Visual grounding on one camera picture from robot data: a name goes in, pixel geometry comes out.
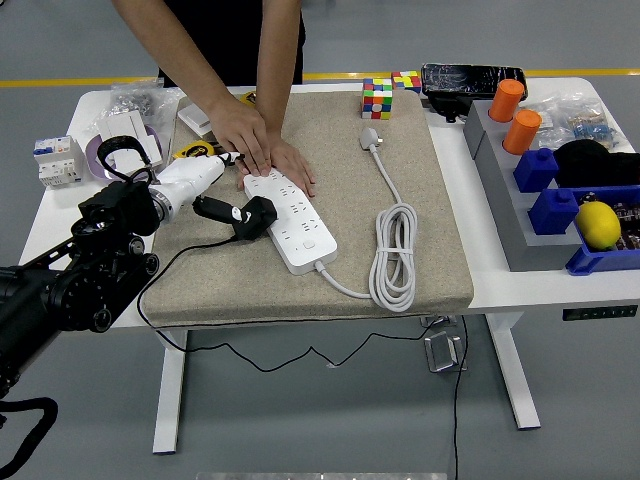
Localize person's right hand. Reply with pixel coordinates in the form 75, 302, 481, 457
207, 94, 274, 177

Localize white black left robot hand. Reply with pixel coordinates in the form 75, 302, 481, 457
158, 151, 254, 225

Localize person's left hand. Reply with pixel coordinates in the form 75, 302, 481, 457
269, 133, 318, 198

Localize black plug adapter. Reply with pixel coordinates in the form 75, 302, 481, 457
232, 195, 279, 241

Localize white power strip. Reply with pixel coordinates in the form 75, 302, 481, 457
243, 167, 339, 275

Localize thin black plug cord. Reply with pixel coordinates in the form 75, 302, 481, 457
135, 234, 470, 480

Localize yellow tape measure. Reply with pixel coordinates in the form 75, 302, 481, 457
173, 141, 219, 161

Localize grey-brown fabric mat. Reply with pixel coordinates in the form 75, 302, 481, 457
138, 90, 475, 329

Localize clear bag of screws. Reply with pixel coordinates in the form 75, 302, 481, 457
82, 82, 184, 136

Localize purple bowl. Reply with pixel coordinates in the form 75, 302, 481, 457
84, 125, 165, 184

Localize large Rubik's cube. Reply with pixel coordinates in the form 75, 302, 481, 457
361, 77, 395, 121

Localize person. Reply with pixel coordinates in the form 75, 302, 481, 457
157, 0, 305, 87

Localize white circuit breaker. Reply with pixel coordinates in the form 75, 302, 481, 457
33, 135, 85, 190

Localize small Rubik's cube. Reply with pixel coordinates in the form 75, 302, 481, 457
390, 70, 423, 95

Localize black plastic-wrapped device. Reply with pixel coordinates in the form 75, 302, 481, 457
420, 62, 529, 124

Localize grey stepped peg block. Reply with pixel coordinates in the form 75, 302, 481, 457
462, 99, 584, 273

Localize orange cylinder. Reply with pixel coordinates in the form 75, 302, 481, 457
488, 78, 526, 123
502, 109, 543, 156

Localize blue plastic peg block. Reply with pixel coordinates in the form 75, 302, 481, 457
513, 147, 560, 194
528, 188, 581, 236

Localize white table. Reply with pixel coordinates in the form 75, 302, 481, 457
0, 77, 640, 456

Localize clear bag of coloured parts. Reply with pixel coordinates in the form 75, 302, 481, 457
524, 97, 624, 154

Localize black cloth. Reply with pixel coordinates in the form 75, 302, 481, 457
552, 139, 640, 190

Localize yellow lemon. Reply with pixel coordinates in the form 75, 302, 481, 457
574, 200, 623, 251

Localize blue plastic bin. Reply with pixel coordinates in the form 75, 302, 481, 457
565, 184, 640, 277

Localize black table control panel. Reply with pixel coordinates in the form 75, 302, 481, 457
562, 304, 640, 322

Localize dark small electronic parts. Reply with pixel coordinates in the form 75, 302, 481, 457
613, 199, 640, 251

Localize white wall switch box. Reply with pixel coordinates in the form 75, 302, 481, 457
177, 102, 214, 137

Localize white wall socket panel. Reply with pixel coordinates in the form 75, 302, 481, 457
107, 137, 165, 174

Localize white power strip cord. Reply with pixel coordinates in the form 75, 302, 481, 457
313, 126, 419, 314

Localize white wall switch panel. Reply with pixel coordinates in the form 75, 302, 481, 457
96, 110, 149, 151

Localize small silver metal bracket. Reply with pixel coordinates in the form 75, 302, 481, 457
419, 314, 459, 330

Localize large silver metal bracket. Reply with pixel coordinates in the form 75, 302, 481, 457
423, 332, 469, 375

